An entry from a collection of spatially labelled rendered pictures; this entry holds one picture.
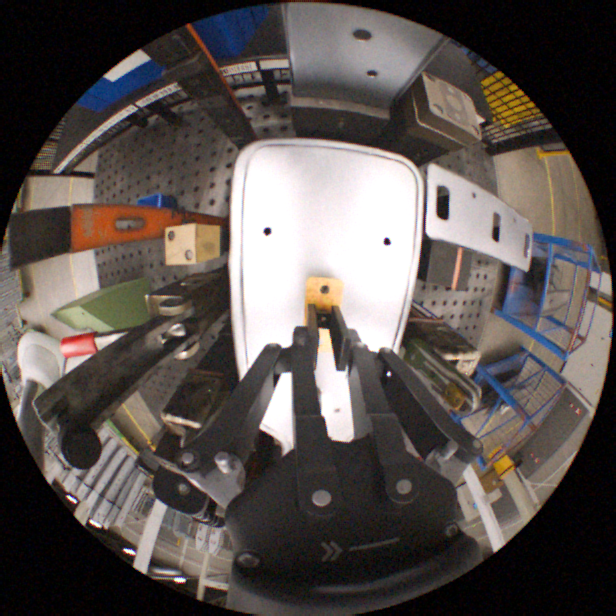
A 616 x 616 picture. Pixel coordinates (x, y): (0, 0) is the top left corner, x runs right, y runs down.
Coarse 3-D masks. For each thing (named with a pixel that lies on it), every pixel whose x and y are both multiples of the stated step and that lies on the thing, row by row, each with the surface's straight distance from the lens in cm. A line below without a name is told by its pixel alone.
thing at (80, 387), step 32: (160, 320) 19; (96, 352) 17; (128, 352) 16; (160, 352) 19; (64, 384) 15; (96, 384) 16; (128, 384) 17; (64, 416) 15; (96, 416) 16; (64, 448) 13; (96, 448) 14
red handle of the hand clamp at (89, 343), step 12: (180, 324) 20; (72, 336) 25; (84, 336) 24; (96, 336) 23; (108, 336) 22; (120, 336) 22; (168, 336) 20; (180, 336) 20; (72, 348) 24; (84, 348) 24; (96, 348) 23
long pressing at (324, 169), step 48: (288, 144) 24; (336, 144) 24; (240, 192) 22; (288, 192) 22; (336, 192) 22; (384, 192) 24; (240, 240) 22; (288, 240) 21; (336, 240) 21; (240, 288) 23; (288, 288) 22; (384, 288) 24; (240, 336) 25; (288, 336) 24; (384, 336) 26; (288, 384) 29; (336, 384) 29; (288, 432) 38; (336, 432) 38
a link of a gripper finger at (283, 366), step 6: (294, 330) 16; (306, 330) 16; (282, 348) 14; (288, 348) 14; (282, 354) 13; (288, 354) 13; (282, 360) 13; (288, 360) 13; (276, 366) 13; (282, 366) 13; (288, 366) 13; (276, 372) 14; (282, 372) 14; (288, 372) 14
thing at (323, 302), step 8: (312, 280) 20; (320, 280) 20; (328, 280) 20; (336, 280) 20; (312, 288) 20; (336, 288) 20; (312, 296) 20; (320, 296) 20; (328, 296) 20; (336, 296) 20; (320, 304) 20; (328, 304) 20; (336, 304) 20; (304, 312) 20; (320, 312) 20; (328, 312) 20; (304, 320) 21; (328, 320) 20; (320, 328) 20; (328, 328) 20; (320, 336) 22; (328, 336) 22; (328, 344) 22
